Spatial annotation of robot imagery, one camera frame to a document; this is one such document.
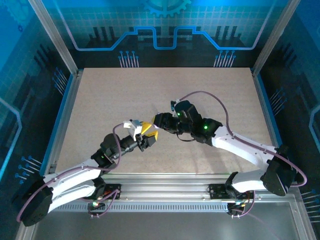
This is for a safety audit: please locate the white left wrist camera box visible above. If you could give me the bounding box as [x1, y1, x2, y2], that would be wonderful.
[123, 119, 143, 141]

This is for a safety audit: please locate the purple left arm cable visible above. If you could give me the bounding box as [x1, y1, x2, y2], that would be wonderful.
[15, 121, 131, 225]

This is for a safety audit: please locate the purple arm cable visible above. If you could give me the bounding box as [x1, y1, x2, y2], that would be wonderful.
[15, 121, 131, 225]
[176, 90, 308, 187]

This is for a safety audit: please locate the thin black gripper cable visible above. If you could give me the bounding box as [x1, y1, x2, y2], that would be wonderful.
[175, 132, 195, 144]

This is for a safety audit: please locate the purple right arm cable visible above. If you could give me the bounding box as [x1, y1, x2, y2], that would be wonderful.
[176, 90, 308, 187]

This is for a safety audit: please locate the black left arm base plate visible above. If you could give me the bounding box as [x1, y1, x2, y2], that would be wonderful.
[94, 183, 122, 200]

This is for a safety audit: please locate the aluminium mounting rail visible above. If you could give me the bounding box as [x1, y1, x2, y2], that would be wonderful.
[32, 172, 301, 205]

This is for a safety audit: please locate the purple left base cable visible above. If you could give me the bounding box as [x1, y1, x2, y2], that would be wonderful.
[87, 188, 123, 218]

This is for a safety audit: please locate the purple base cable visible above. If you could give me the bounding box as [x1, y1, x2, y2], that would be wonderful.
[229, 190, 256, 219]
[87, 188, 123, 218]

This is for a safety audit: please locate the slotted grey cable duct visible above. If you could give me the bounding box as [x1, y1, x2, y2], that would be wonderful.
[49, 202, 230, 213]

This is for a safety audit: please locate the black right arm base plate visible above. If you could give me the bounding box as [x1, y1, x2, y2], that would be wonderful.
[208, 182, 255, 200]

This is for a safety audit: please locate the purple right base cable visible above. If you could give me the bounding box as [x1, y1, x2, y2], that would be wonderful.
[229, 190, 256, 219]

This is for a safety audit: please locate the aluminium frame post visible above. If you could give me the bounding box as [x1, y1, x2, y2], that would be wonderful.
[26, 0, 81, 77]
[250, 0, 301, 77]

